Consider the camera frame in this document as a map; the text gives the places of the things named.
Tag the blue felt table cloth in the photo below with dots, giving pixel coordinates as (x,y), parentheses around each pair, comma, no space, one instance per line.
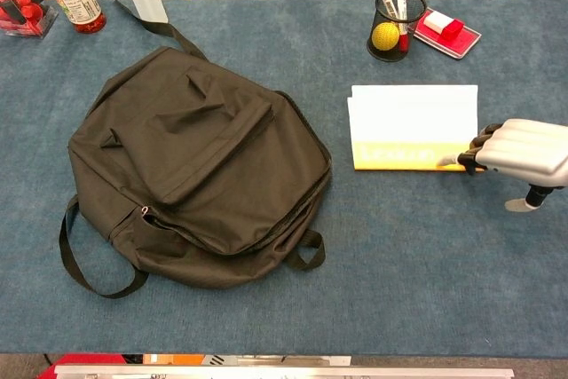
(399,286)

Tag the yellow foam ball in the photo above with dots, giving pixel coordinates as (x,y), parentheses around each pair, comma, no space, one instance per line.
(385,36)

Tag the small red block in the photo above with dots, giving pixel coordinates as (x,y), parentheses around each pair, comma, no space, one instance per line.
(453,29)

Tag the yellow white notebook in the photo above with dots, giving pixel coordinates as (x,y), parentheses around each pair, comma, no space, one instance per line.
(412,121)

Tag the black fabric backpack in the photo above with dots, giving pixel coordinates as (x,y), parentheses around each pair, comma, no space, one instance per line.
(199,166)

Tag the black mesh pen holder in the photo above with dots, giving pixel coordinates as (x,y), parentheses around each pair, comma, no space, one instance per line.
(377,52)

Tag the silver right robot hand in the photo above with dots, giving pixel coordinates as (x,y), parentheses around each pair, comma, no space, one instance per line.
(523,148)

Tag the white eraser block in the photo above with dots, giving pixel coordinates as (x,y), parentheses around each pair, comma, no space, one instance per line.
(437,21)

